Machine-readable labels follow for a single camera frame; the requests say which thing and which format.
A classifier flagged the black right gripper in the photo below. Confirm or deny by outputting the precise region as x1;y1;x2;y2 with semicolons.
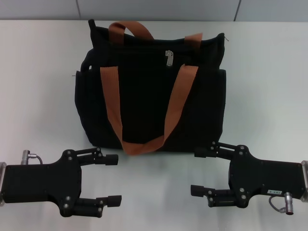
190;141;307;209

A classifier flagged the right gripper cable with connector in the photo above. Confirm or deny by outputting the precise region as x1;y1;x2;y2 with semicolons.
269;192;295;215

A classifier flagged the black bag with orange handles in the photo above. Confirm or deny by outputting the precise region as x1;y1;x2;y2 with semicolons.
74;19;228;157

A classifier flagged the left gripper cable with connector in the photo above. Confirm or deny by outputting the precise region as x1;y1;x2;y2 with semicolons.
22;149;44;166

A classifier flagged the gripper cable with connector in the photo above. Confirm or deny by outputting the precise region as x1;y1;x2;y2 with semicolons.
22;149;44;166
269;192;295;215

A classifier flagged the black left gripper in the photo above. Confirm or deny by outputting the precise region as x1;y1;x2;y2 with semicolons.
1;147;122;218

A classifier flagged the silver metal zipper pull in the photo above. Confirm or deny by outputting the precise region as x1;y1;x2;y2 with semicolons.
165;50;174;66

